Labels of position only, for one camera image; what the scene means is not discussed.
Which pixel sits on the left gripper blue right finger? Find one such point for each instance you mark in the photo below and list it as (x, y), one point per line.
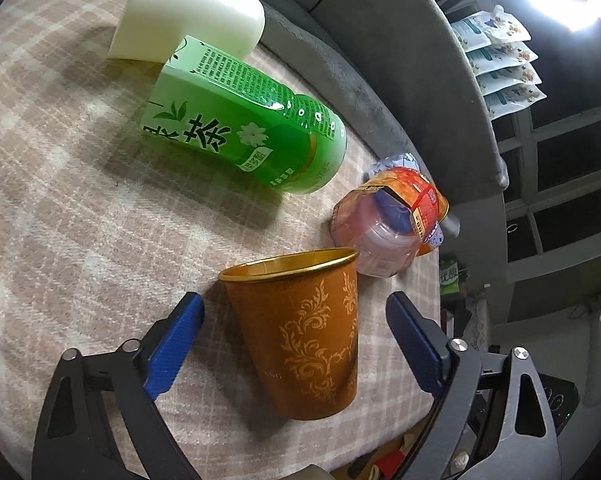
(515, 440)

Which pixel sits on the white plastic cup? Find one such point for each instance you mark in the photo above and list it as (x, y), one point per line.
(151, 30)

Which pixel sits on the orange paper cup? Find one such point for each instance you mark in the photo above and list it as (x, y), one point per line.
(299, 318)

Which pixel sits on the blue orange label bottle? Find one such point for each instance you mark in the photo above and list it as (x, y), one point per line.
(408, 202)

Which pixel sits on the white refill pouch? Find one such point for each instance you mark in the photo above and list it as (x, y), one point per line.
(506, 77)
(489, 28)
(499, 56)
(512, 100)

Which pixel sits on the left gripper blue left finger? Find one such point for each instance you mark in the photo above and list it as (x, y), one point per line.
(74, 439)

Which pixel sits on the red label plastic bottle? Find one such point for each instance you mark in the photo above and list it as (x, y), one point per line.
(356, 223)

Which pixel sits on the checkered beige table cloth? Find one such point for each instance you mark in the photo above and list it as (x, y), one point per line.
(102, 231)

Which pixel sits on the green paper shopping bag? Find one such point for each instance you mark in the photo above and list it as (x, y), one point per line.
(449, 277)

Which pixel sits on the green tea bottle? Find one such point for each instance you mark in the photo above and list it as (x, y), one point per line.
(210, 101)

